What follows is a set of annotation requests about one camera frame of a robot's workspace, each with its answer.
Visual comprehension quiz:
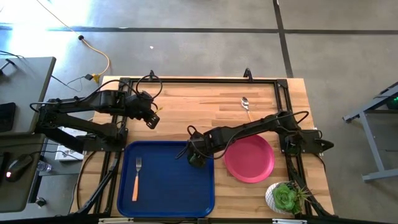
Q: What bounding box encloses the grey metal table frame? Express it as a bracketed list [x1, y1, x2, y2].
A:
[343, 81, 398, 183]

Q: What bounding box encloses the green faceted plastic cup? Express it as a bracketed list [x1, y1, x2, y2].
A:
[188, 151, 206, 169]

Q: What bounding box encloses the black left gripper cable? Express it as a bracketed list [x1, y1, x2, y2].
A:
[136, 73, 164, 101]

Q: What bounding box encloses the clear water bottle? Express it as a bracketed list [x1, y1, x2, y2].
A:
[36, 161, 52, 173]

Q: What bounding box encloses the yellow extension cable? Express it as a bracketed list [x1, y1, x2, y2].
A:
[37, 0, 111, 84]

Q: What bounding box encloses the fork with orange handle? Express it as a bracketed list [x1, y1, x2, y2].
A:
[131, 157, 142, 202]

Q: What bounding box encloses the white printed box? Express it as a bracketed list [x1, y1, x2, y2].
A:
[55, 126, 88, 162]

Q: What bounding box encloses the black keyboard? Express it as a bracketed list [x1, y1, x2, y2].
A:
[0, 102, 16, 133]

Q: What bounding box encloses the black aluminium table frame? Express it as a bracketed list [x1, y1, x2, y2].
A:
[76, 68, 335, 218]

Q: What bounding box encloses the black computer mouse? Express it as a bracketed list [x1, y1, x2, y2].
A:
[5, 154, 34, 183]

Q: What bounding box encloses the pink plastic plate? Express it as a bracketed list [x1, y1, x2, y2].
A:
[223, 134, 275, 184]

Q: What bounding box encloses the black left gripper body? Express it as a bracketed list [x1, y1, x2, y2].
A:
[126, 91, 156, 119]

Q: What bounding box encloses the potted green succulent plant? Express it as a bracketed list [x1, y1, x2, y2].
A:
[265, 181, 312, 215]

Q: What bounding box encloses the blue plastic tray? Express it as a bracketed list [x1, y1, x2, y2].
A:
[117, 140, 216, 218]

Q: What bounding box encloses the grey desk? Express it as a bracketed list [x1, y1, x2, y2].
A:
[0, 133, 47, 212]
[0, 56, 57, 136]

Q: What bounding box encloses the spoon with yellow handle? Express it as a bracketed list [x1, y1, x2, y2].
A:
[241, 96, 254, 123]

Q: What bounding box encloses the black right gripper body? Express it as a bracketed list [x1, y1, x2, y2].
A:
[187, 132, 208, 158]

